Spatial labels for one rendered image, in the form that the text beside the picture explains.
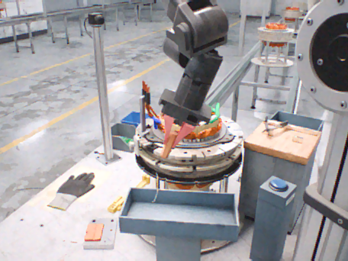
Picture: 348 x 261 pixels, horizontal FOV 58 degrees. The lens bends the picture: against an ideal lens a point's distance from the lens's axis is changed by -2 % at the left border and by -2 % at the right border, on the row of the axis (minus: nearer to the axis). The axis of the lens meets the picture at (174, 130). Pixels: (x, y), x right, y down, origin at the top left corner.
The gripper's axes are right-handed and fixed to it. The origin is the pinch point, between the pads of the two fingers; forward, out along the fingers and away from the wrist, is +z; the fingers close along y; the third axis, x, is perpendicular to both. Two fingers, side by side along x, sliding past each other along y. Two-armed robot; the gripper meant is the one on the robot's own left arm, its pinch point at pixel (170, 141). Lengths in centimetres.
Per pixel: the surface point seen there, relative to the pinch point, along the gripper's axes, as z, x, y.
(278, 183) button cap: 5.9, -12.5, -29.8
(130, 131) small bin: 46, -83, 16
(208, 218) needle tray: 14.1, 0.3, -14.8
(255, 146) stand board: 6.0, -29.4, -25.4
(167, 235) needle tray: 17.3, 6.6, -7.0
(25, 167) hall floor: 164, -167, 100
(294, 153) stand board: 1.4, -25.4, -35.0
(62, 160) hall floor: 154, -183, 75
